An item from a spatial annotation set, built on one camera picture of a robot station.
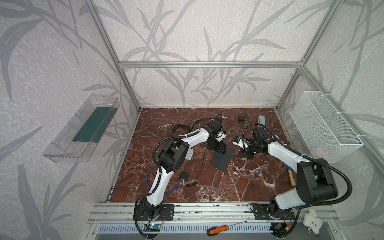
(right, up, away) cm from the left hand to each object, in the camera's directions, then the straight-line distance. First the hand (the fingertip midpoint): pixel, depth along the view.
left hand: (224, 147), depth 94 cm
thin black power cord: (-18, -18, -12) cm, 28 cm away
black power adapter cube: (-24, -15, -8) cm, 30 cm away
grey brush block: (+30, +17, +14) cm, 37 cm away
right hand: (+11, +1, -2) cm, 11 cm away
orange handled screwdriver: (-8, -33, -27) cm, 44 cm away
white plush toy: (+37, -29, -26) cm, 54 cm away
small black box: (+16, +18, +20) cm, 32 cm away
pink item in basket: (+43, +1, -22) cm, 49 cm away
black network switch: (-3, -7, -6) cm, 10 cm away
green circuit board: (-38, -35, -22) cm, 56 cm away
